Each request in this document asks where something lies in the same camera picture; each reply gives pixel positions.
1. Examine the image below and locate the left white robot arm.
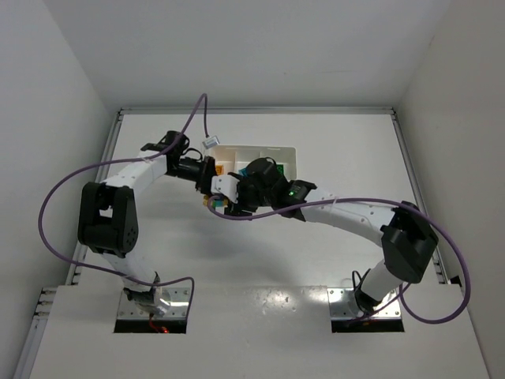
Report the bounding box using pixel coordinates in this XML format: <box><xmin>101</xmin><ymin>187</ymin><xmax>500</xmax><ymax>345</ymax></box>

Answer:
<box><xmin>77</xmin><ymin>131</ymin><xmax>217</xmax><ymax>309</ymax></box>

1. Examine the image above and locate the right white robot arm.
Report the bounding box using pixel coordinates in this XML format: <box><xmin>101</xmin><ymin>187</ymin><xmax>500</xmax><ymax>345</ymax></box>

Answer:
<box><xmin>232</xmin><ymin>158</ymin><xmax>439</xmax><ymax>313</ymax></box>

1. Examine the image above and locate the white three-compartment tray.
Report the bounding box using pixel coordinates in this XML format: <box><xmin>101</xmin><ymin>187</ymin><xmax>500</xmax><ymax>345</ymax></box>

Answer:
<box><xmin>203</xmin><ymin>144</ymin><xmax>297</xmax><ymax>180</ymax></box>

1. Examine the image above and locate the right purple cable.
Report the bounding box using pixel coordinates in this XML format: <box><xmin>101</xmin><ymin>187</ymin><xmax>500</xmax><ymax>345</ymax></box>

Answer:
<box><xmin>207</xmin><ymin>193</ymin><xmax>471</xmax><ymax>325</ymax></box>

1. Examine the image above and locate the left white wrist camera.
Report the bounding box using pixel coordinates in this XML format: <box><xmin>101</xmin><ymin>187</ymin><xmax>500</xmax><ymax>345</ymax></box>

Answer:
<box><xmin>202</xmin><ymin>136</ymin><xmax>220</xmax><ymax>149</ymax></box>

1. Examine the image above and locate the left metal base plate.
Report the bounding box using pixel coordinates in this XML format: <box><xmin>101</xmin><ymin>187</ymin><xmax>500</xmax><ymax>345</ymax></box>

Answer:
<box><xmin>117</xmin><ymin>287</ymin><xmax>191</xmax><ymax>321</ymax></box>

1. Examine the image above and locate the metal base plate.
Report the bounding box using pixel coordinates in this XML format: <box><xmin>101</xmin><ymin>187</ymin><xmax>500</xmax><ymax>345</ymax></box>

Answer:
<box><xmin>327</xmin><ymin>287</ymin><xmax>402</xmax><ymax>322</ymax></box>
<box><xmin>117</xmin><ymin>287</ymin><xmax>191</xmax><ymax>321</ymax></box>

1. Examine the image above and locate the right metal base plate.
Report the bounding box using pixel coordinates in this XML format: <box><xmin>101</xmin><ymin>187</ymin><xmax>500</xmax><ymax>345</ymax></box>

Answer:
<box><xmin>327</xmin><ymin>287</ymin><xmax>402</xmax><ymax>322</ymax></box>

